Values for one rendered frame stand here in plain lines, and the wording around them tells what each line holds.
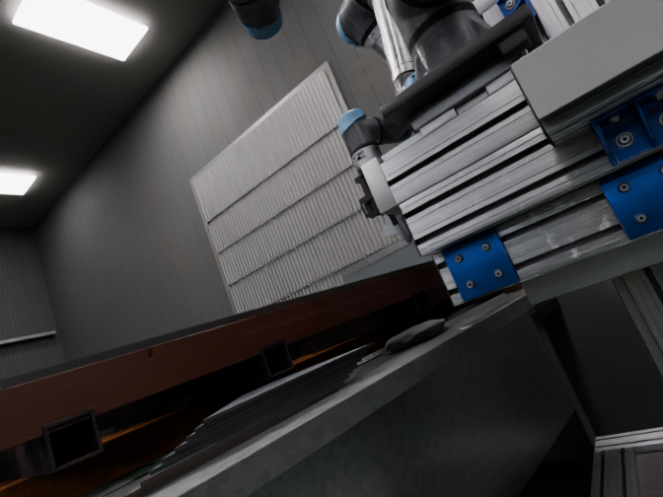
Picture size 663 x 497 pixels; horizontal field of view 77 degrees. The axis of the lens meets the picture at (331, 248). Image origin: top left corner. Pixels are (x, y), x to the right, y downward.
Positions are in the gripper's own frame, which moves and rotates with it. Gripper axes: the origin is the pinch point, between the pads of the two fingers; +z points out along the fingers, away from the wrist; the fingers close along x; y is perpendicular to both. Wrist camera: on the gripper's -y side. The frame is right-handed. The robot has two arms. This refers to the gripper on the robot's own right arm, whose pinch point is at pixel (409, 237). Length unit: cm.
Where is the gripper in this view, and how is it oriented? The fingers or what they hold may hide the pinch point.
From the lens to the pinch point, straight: 100.5
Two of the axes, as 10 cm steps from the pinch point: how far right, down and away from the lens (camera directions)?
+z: 3.6, 9.1, -1.9
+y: -6.4, 3.9, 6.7
